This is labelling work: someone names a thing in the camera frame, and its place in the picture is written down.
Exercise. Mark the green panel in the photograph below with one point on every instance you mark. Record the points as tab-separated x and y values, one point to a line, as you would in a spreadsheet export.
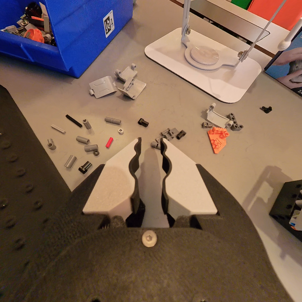
240	3

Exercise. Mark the orange panel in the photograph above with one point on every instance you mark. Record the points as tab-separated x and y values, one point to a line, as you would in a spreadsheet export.
276	11

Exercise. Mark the blue picture box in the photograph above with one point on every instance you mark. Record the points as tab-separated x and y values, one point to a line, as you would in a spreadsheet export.
280	70

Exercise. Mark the light grey toy axle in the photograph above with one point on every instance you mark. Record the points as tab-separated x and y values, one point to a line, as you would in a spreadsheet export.
58	128

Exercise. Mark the black block with holes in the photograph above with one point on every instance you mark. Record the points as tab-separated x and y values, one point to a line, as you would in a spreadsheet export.
285	200

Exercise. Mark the grey axle connector tube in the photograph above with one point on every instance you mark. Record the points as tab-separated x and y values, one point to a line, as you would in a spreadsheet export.
112	120

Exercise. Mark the orange toy wedge piece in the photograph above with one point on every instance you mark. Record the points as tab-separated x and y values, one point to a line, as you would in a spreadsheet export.
217	141

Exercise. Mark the grey arched panel with pins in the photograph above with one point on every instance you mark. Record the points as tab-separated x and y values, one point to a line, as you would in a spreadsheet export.
217	116

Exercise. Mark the blue plastic bin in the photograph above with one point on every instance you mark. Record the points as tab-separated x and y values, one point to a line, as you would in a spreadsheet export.
82	35

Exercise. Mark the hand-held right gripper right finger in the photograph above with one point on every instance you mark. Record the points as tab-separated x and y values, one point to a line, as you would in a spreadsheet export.
188	186

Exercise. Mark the grey curved toy panel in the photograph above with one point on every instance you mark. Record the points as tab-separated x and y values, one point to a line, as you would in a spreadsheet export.
102	87

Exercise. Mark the white metal stand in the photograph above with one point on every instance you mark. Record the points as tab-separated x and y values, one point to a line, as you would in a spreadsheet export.
169	54

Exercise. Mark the small dark grey toy connector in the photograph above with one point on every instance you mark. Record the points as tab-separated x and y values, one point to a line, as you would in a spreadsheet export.
206	125

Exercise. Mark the dark grey angled toy beam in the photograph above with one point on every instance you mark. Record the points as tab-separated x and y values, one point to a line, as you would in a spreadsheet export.
236	127

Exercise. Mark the small black toy clip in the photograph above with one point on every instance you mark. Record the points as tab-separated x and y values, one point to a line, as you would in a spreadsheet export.
266	109

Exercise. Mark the black perforated board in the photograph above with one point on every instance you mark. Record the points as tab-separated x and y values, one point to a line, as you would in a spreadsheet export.
23	177

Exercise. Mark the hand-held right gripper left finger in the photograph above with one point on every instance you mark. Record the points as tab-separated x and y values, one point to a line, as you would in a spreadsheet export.
109	186

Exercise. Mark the grey toy axle connector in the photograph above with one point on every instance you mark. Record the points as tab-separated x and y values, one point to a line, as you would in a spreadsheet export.
87	124

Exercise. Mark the pile of toy building parts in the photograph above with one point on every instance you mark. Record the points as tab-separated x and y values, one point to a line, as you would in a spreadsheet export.
33	30

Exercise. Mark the beige shelf board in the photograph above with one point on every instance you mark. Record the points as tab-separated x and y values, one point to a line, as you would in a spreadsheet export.
231	18

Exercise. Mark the black toy axle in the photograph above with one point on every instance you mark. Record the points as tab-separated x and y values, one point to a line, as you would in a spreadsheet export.
74	121

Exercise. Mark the white round cap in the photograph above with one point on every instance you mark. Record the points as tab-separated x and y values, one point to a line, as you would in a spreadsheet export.
283	44

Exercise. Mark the red short toy pin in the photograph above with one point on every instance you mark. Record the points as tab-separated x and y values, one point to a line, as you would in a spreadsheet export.
109	142

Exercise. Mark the black toy pin connector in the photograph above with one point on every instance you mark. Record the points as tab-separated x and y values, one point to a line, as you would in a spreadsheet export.
85	168
181	134
142	122

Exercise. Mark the grey toy hinge assembly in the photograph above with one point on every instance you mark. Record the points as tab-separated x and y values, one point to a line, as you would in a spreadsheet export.
169	133

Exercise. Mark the grey toy connector with hole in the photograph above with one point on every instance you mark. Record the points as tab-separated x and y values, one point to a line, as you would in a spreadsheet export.
51	144

